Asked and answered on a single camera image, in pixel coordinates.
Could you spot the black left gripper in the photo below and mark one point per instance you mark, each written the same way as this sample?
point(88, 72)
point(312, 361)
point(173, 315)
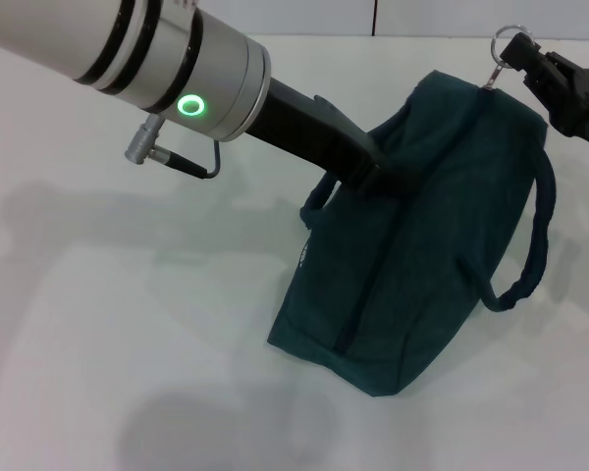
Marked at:
point(314, 137)

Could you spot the dark teal insulated lunch bag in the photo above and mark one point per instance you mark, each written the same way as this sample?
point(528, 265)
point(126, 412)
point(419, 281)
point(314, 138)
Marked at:
point(422, 245)

